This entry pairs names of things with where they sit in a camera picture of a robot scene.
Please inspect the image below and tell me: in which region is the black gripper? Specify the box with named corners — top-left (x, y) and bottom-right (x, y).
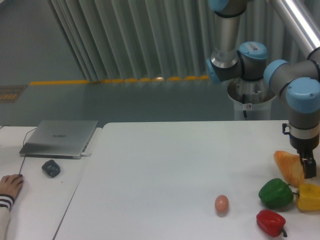
top-left (282, 123), bottom-right (320, 179)

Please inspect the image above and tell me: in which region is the orange triangular bread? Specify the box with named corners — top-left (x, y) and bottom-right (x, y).
top-left (273, 150), bottom-right (305, 188)

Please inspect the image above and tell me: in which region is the white striped sleeve forearm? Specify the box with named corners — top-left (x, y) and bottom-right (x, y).
top-left (0, 194), bottom-right (15, 240)

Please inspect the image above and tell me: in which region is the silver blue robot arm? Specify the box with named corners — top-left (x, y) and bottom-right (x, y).
top-left (206, 0), bottom-right (320, 179)

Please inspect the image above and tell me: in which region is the person's hand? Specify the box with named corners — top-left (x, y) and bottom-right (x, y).
top-left (0, 174), bottom-right (24, 200)

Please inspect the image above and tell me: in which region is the yellow bell pepper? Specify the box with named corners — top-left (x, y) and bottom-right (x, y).
top-left (295, 183), bottom-right (320, 212)

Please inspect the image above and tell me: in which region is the green bell pepper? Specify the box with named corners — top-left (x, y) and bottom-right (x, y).
top-left (258, 178), bottom-right (294, 209)

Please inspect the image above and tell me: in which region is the red bell pepper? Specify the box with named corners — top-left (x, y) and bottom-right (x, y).
top-left (256, 209), bottom-right (288, 238)

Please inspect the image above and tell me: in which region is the brown egg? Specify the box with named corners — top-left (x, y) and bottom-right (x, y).
top-left (214, 195), bottom-right (229, 214)

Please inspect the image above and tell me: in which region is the white usb plug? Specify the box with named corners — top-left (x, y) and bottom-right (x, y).
top-left (81, 152), bottom-right (92, 157)

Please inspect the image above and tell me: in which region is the grey pleated curtain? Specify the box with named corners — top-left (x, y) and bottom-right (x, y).
top-left (46, 0), bottom-right (320, 83)

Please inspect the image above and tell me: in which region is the silver closed laptop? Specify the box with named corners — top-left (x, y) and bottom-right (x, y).
top-left (19, 120), bottom-right (98, 160)

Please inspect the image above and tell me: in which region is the small black plastic holder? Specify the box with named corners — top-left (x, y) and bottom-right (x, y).
top-left (41, 159), bottom-right (61, 178)

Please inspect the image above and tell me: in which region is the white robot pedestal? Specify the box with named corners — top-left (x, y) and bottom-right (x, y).
top-left (227, 77), bottom-right (275, 121)

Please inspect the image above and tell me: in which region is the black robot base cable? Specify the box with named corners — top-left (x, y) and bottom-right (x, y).
top-left (241, 93), bottom-right (248, 119)

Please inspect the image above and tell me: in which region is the black mouse cable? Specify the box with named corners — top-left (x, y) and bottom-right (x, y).
top-left (0, 124), bottom-right (38, 176)

